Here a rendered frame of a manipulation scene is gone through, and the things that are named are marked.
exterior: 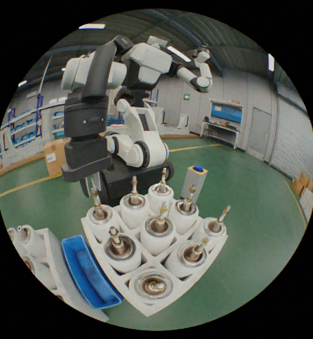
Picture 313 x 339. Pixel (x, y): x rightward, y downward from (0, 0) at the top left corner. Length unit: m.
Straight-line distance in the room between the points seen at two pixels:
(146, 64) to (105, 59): 0.47
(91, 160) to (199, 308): 0.62
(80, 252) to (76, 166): 0.45
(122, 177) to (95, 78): 0.53
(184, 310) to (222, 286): 0.20
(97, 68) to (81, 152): 0.14
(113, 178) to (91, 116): 0.46
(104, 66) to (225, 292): 0.77
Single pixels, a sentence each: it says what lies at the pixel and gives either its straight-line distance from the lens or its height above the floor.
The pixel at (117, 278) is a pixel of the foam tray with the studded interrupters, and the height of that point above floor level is 0.18.
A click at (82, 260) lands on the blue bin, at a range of 0.56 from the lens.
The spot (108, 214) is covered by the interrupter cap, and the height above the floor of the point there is 0.25.
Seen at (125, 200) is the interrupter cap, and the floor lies 0.25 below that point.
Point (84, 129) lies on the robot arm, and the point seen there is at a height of 0.48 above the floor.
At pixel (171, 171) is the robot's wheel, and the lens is 0.85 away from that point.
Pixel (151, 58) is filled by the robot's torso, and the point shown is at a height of 0.85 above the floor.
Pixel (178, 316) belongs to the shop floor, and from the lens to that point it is 0.55.
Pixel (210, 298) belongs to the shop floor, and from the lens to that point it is 0.58.
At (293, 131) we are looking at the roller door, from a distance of 5.70.
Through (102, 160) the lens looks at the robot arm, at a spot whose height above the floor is 0.42.
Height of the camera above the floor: 0.50
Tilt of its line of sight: 26 degrees down
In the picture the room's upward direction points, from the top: 7 degrees clockwise
